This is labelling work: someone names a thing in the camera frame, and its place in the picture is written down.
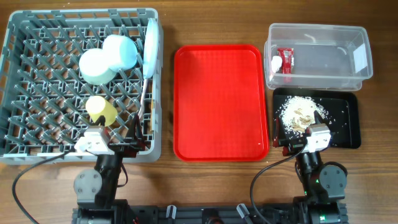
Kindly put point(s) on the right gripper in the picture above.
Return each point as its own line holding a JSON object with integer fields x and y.
{"x": 293, "y": 146}

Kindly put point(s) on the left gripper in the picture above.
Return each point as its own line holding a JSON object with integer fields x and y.
{"x": 136, "y": 140}

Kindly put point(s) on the rice food waste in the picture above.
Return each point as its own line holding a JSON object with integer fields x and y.
{"x": 297, "y": 113}

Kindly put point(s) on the white plastic fork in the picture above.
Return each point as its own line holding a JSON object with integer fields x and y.
{"x": 141, "y": 109}

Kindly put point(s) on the yellow plastic cup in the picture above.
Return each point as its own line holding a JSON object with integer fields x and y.
{"x": 97, "y": 106}

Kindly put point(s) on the green bowl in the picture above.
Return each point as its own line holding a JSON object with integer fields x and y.
{"x": 94, "y": 67}

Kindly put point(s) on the white napkin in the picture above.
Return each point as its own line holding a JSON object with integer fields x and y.
{"x": 276, "y": 63}

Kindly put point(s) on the light blue bowl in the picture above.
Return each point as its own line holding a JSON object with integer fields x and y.
{"x": 121, "y": 51}

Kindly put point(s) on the red sauce packet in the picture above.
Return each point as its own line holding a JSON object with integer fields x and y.
{"x": 287, "y": 55}

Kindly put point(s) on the light blue plate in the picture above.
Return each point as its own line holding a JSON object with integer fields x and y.
{"x": 151, "y": 45}

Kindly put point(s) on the wooden chopstick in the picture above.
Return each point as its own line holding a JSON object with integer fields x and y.
{"x": 152, "y": 115}

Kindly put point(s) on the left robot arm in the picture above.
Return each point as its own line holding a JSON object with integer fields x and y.
{"x": 96, "y": 188}

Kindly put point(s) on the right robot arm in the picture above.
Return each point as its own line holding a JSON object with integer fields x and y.
{"x": 323, "y": 183}

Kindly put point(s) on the black waste tray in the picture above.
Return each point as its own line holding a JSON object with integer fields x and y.
{"x": 340, "y": 112}

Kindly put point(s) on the grey dishwasher rack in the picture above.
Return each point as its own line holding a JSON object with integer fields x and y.
{"x": 43, "y": 94}

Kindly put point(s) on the clear plastic bin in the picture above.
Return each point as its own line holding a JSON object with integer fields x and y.
{"x": 326, "y": 57}

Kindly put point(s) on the red serving tray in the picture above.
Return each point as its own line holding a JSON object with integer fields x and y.
{"x": 219, "y": 104}

